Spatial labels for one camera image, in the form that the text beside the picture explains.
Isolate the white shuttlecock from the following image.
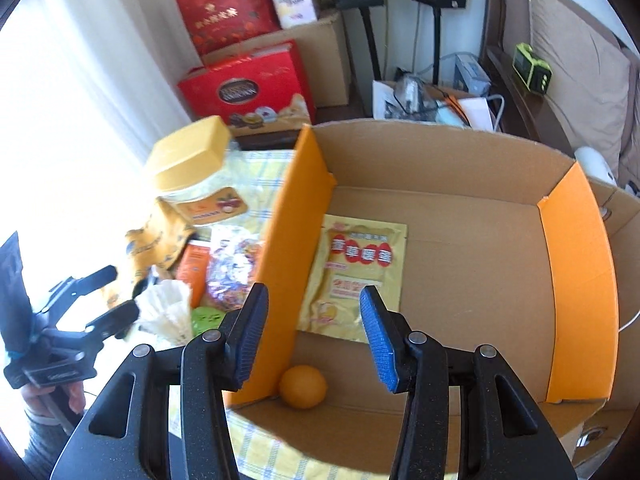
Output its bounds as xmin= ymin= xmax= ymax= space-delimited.
xmin=134 ymin=280 xmax=193 ymax=346

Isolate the bag of colourful rubber bands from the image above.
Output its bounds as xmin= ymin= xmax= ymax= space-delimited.
xmin=203 ymin=226 xmax=262 ymax=312

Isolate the orange fruit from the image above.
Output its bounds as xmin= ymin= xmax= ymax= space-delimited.
xmin=279 ymin=365 xmax=328 ymax=410

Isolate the yellow food pouch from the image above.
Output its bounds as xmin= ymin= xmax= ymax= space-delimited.
xmin=297 ymin=214 xmax=408 ymax=342

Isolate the clear jar yellow lid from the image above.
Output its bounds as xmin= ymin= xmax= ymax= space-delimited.
xmin=145 ymin=116 xmax=252 ymax=226

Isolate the person's left hand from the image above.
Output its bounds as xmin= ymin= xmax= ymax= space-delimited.
xmin=20 ymin=378 xmax=87 ymax=418

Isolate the orange patterned scarf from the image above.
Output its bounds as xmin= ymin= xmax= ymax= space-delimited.
xmin=102 ymin=198 xmax=195 ymax=309

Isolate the orange cardboard box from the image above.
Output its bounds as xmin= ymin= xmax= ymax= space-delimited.
xmin=223 ymin=118 xmax=640 ymax=476

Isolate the yellow checked tablecloth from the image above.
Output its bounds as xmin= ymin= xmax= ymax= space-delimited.
xmin=164 ymin=146 xmax=461 ymax=480

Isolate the white curtain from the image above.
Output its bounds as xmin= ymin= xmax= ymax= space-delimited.
xmin=1 ymin=0 xmax=196 ymax=287

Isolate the red chocolate gift bag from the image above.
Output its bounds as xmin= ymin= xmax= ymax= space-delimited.
xmin=178 ymin=40 xmax=316 ymax=136

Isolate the box of cluttered items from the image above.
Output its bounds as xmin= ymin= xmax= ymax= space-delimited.
xmin=372 ymin=52 xmax=506 ymax=132

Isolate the white rounded device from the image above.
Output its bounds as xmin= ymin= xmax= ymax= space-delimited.
xmin=575 ymin=146 xmax=617 ymax=186

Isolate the large brown cardboard box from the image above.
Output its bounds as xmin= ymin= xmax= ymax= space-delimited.
xmin=201 ymin=10 xmax=352 ymax=108

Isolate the green black radio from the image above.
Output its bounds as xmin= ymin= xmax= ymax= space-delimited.
xmin=512 ymin=42 xmax=552 ymax=96

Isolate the brown sofa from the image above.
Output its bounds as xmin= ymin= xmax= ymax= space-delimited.
xmin=480 ymin=0 xmax=639 ymax=192

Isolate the red tea gift bag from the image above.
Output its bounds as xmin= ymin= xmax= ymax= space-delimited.
xmin=176 ymin=0 xmax=281 ymax=56

